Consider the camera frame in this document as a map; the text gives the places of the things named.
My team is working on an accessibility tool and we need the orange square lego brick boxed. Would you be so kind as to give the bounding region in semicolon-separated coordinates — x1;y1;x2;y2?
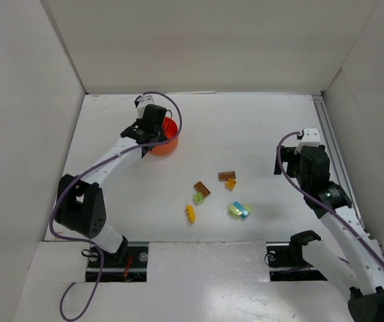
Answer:
226;178;237;191

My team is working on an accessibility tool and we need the lime green lego brick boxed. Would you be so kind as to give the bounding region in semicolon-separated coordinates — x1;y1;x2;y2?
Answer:
193;193;205;205

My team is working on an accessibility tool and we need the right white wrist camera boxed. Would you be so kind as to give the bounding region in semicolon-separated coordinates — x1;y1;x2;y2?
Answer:
294;128;321;154

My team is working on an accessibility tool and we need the brown lego plate right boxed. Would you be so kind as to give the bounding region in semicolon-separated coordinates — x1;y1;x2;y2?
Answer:
218;171;236;181

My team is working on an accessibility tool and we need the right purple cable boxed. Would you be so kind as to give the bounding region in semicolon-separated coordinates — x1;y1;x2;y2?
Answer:
277;131;384;292

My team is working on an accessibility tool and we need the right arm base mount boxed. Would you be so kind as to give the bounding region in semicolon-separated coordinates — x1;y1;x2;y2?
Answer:
264;242;327;282

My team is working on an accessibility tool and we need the brown lego plate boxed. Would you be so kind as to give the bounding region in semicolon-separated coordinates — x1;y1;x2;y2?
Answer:
218;171;236;181
194;181;211;198

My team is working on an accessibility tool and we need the turquoise lego brick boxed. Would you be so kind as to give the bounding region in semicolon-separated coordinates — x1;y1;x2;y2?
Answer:
233;201;251;219

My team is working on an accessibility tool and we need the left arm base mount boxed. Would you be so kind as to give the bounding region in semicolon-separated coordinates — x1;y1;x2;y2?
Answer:
81;242;149;282

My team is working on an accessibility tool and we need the orange round divided container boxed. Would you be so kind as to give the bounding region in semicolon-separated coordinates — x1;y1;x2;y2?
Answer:
150;117;179;156

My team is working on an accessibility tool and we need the yellow curved lego brick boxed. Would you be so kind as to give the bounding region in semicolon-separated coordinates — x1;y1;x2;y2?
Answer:
186;205;196;224

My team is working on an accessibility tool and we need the purple cable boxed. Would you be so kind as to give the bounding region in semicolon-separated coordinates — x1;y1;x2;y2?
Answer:
277;131;384;292
49;91;183;320

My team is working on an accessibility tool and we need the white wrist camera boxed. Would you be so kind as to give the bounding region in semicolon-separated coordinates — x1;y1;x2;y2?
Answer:
134;95;154;119
294;128;321;154

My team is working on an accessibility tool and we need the brown lego plate left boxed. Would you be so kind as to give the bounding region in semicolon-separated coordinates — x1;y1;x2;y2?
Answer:
194;181;211;198

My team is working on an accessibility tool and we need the aluminium rail right side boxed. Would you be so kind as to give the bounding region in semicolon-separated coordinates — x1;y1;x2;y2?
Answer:
311;95;365;228

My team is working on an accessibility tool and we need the pale yellow lego brick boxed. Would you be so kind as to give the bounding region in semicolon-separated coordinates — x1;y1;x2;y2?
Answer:
228;203;252;219

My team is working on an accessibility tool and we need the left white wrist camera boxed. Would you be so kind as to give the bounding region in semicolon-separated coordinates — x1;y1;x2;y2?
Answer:
134;95;154;119

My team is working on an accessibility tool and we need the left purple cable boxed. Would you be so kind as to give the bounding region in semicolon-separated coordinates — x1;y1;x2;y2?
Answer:
49;91;183;320

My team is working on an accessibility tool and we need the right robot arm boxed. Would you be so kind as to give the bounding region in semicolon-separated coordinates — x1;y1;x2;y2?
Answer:
269;143;384;321

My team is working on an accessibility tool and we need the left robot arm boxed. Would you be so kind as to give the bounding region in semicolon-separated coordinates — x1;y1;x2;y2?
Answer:
54;104;168;264

